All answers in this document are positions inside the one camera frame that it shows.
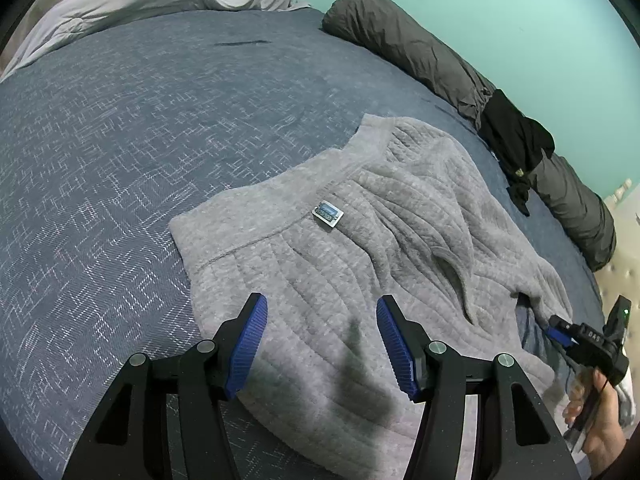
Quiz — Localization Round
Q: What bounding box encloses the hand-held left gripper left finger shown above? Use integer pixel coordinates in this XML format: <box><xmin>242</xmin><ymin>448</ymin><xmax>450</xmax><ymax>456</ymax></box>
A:
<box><xmin>62</xmin><ymin>292</ymin><xmax>269</xmax><ymax>480</ymax></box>

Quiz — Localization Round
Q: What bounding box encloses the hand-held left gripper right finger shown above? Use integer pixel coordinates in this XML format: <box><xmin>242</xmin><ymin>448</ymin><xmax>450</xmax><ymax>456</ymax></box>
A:
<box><xmin>376</xmin><ymin>294</ymin><xmax>581</xmax><ymax>480</ymax></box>

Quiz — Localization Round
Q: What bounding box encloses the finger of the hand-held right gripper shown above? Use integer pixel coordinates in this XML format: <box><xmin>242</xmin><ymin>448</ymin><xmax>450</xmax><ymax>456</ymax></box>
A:
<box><xmin>547</xmin><ymin>313</ymin><xmax>577</xmax><ymax>349</ymax></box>

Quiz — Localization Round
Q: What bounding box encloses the grey fleece sweater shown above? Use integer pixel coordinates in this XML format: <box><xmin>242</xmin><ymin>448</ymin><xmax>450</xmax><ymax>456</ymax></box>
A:
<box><xmin>169</xmin><ymin>114</ymin><xmax>573</xmax><ymax>480</ymax></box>

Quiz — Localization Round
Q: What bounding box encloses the person's right hand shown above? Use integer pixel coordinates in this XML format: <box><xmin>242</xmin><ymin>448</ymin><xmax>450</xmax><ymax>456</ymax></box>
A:
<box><xmin>562</xmin><ymin>367</ymin><xmax>627</xmax><ymax>475</ymax></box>

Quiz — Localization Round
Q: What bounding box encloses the cream tufted headboard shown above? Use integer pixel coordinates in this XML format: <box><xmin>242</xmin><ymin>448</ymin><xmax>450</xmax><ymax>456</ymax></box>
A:
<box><xmin>595</xmin><ymin>176</ymin><xmax>640</xmax><ymax>321</ymax></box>

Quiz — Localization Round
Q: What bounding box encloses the blue patterned bedspread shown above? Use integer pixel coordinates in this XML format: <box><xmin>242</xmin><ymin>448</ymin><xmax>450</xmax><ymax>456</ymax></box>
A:
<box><xmin>0</xmin><ymin>7</ymin><xmax>606</xmax><ymax>480</ymax></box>

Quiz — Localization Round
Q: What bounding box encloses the dark grey rolled duvet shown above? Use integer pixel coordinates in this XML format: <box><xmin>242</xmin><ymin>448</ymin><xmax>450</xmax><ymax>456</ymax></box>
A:
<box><xmin>321</xmin><ymin>0</ymin><xmax>617</xmax><ymax>273</ymax></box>

